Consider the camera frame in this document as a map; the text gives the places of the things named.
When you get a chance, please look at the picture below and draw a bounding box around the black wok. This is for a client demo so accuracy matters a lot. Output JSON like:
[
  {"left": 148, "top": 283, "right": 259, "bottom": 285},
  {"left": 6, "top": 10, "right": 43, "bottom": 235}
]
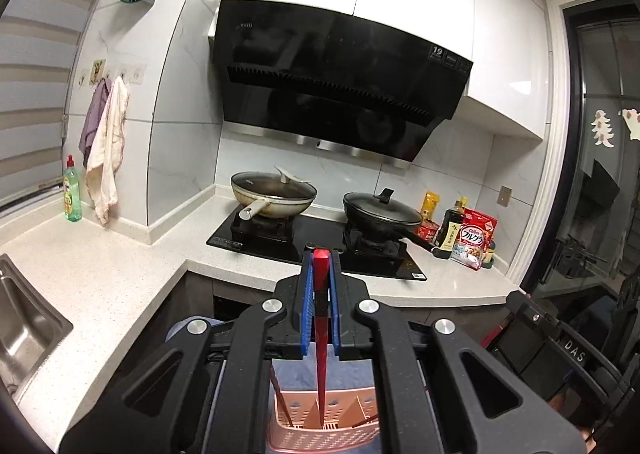
[{"left": 342, "top": 204, "right": 451, "bottom": 260}]

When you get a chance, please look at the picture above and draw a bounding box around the window blind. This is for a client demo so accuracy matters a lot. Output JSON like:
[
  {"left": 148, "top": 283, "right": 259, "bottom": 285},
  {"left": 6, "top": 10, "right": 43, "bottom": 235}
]
[{"left": 0, "top": 0, "right": 118, "bottom": 215}]

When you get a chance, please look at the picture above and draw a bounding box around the grey base cabinet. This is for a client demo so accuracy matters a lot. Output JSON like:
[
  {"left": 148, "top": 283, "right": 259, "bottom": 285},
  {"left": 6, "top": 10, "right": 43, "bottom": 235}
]
[{"left": 120, "top": 270, "right": 281, "bottom": 350}]

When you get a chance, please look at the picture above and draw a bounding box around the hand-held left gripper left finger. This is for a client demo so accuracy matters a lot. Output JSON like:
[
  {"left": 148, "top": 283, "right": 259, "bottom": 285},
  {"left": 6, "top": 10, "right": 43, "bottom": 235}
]
[{"left": 59, "top": 245, "right": 316, "bottom": 454}]

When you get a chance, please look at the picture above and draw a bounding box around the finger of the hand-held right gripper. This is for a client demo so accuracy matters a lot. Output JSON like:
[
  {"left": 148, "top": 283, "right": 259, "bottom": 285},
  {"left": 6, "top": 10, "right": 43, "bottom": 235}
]
[{"left": 505, "top": 290, "right": 567, "bottom": 351}]

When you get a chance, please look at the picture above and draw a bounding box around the dark red chopstick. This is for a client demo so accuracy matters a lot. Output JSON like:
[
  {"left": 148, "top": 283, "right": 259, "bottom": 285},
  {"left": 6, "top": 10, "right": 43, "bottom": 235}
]
[{"left": 269, "top": 365, "right": 296, "bottom": 428}]

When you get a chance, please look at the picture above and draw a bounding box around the purple towel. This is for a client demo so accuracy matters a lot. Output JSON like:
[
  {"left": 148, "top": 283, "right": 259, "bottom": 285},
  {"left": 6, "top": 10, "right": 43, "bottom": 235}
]
[{"left": 79, "top": 79, "right": 113, "bottom": 167}]

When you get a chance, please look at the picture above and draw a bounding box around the dark soy sauce bottle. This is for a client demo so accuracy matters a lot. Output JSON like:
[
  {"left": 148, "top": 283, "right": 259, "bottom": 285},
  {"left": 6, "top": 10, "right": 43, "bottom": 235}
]
[{"left": 434, "top": 208, "right": 466, "bottom": 260}]

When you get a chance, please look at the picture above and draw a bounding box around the white towel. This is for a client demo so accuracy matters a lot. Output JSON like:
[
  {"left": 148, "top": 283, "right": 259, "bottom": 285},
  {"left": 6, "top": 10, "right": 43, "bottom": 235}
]
[{"left": 85, "top": 76, "right": 130, "bottom": 227}]

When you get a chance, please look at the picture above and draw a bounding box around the red cereal bag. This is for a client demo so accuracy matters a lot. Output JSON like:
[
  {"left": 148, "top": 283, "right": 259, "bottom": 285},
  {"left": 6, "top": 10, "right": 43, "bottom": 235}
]
[{"left": 449, "top": 208, "right": 499, "bottom": 269}]

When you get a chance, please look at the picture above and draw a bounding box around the black gas stove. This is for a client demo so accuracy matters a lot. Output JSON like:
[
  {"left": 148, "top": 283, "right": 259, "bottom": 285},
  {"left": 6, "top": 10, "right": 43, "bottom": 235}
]
[{"left": 206, "top": 211, "right": 429, "bottom": 282}]

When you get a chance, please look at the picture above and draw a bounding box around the yellow packet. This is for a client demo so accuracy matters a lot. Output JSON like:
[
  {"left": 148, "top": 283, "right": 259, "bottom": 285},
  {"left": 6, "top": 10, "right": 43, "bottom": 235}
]
[{"left": 419, "top": 191, "right": 441, "bottom": 225}]

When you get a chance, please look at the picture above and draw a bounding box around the glass lid with white handle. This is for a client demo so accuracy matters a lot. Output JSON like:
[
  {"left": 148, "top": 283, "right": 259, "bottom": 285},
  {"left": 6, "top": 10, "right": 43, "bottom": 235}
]
[{"left": 231, "top": 165, "right": 318, "bottom": 202}]

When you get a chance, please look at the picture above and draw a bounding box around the steel sink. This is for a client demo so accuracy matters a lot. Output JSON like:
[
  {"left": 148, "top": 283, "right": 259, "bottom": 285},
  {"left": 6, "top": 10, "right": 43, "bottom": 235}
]
[{"left": 0, "top": 254, "right": 74, "bottom": 400}]

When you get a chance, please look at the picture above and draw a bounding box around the pink plastic utensil basket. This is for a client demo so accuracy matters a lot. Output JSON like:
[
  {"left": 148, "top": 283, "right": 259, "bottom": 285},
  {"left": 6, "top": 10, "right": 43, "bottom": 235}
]
[{"left": 266, "top": 384, "right": 381, "bottom": 454}]

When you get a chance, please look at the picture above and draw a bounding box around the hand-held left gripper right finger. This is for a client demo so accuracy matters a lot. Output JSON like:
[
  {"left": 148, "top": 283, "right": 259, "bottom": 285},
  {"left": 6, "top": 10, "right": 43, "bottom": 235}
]
[{"left": 327, "top": 249, "right": 587, "bottom": 454}]

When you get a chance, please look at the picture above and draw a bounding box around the glass door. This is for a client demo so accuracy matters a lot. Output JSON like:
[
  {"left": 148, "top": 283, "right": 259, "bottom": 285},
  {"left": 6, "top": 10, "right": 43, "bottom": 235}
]
[{"left": 550, "top": 0, "right": 640, "bottom": 295}]

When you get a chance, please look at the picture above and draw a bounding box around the beige wok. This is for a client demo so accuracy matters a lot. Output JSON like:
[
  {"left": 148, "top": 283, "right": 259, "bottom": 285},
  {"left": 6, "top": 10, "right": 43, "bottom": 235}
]
[{"left": 230, "top": 174, "right": 319, "bottom": 236}]

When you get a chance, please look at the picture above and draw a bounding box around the black range hood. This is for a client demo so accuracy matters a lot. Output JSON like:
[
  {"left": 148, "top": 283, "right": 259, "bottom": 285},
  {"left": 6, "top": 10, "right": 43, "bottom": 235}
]
[{"left": 207, "top": 0, "right": 475, "bottom": 170}]

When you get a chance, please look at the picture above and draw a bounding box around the tree window sticker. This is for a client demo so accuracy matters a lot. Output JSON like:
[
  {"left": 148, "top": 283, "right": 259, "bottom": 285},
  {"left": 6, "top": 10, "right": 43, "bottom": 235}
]
[{"left": 591, "top": 109, "right": 616, "bottom": 149}]

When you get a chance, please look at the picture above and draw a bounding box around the green dish soap bottle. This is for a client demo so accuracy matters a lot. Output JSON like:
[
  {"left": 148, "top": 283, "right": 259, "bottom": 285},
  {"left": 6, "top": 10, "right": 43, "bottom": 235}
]
[{"left": 62, "top": 154, "right": 83, "bottom": 223}]

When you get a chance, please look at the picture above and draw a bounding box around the black wok lid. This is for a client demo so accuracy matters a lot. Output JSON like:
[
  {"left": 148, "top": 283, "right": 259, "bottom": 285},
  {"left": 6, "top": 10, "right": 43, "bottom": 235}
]
[{"left": 343, "top": 188, "right": 425, "bottom": 226}]

